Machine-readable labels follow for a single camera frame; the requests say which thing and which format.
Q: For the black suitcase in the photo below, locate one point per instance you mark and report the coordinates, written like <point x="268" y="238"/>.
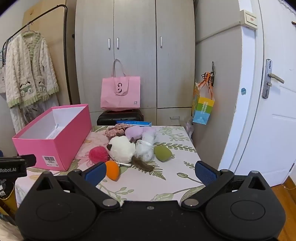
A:
<point x="109" y="118"/>

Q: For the pink cardboard shoe box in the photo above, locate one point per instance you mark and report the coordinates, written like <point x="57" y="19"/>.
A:
<point x="55" y="136"/>

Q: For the pink tote bag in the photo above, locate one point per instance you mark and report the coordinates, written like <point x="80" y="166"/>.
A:
<point x="120" y="93"/>

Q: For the pink mesh bath puff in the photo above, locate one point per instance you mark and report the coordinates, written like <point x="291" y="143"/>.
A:
<point x="98" y="154"/>

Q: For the colourful paper gift bag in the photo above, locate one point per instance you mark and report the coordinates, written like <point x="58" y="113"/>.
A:
<point x="203" y="99"/>

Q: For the grey wardrobe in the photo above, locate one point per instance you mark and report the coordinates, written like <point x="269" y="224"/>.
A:
<point x="154" y="40"/>

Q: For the purple plush toy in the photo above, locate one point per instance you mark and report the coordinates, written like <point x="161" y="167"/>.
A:
<point x="136" y="132"/>

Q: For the orange makeup sponge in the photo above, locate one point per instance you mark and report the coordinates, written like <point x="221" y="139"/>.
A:
<point x="112" y="170"/>

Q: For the white panda plush ball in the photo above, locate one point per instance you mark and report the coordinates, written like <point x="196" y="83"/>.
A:
<point x="120" y="149"/>

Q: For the silver door handle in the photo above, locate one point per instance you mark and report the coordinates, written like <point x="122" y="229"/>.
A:
<point x="268" y="75"/>

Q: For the green makeup sponge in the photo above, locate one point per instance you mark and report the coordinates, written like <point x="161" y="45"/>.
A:
<point x="162" y="153"/>

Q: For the black clothes rack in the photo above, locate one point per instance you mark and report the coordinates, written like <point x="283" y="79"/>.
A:
<point x="55" y="20"/>

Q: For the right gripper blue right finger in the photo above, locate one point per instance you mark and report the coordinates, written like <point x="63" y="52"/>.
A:
<point x="215" y="182"/>

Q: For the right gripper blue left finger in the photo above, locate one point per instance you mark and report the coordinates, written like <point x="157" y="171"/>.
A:
<point x="86" y="181"/>

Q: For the blue wet wipes pack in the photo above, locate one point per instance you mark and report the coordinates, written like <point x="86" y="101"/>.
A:
<point x="134" y="123"/>

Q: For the cream green knit cardigan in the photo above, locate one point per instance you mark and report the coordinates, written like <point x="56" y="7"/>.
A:
<point x="30" y="80"/>

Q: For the floral tablecloth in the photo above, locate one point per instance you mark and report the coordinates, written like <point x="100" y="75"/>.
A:
<point x="154" y="180"/>

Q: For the white mesh bag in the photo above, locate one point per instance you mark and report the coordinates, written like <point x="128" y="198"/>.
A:
<point x="145" y="147"/>

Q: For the white door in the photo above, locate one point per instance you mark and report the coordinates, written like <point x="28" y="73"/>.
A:
<point x="262" y="136"/>

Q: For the pink floral fabric scrunchie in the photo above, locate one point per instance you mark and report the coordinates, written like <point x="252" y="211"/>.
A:
<point x="117" y="130"/>

